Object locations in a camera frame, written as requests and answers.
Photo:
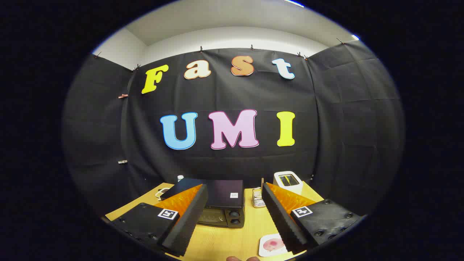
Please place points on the black toaster oven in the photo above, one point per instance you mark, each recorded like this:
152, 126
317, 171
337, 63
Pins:
221, 192

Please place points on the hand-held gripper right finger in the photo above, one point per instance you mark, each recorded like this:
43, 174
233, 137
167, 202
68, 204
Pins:
281, 221

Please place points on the pink round food slice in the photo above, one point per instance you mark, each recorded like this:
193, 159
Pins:
272, 244

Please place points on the white square plate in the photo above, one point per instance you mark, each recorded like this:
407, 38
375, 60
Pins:
264, 252

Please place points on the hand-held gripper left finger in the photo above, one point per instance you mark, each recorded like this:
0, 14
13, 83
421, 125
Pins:
190, 224

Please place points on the small dish with dark contents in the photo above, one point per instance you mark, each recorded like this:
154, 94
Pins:
161, 192

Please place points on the white toaster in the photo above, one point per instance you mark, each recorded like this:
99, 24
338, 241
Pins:
293, 189

